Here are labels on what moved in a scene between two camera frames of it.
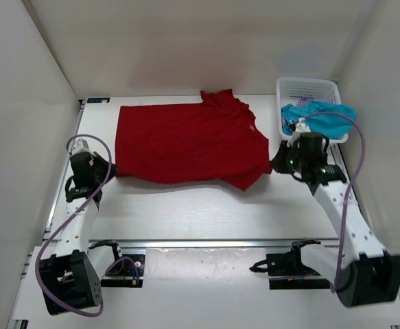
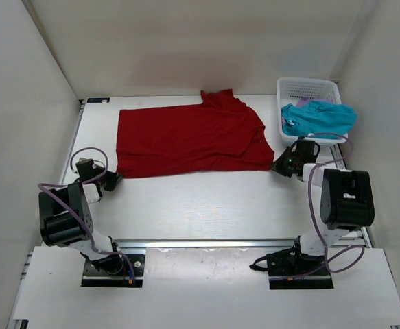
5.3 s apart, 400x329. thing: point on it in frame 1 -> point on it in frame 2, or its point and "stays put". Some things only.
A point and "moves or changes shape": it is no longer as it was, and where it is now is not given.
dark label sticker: [98, 99] stays put
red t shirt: [219, 138] moves or changes shape
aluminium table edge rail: [217, 242] stays put
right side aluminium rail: [343, 166] stays put
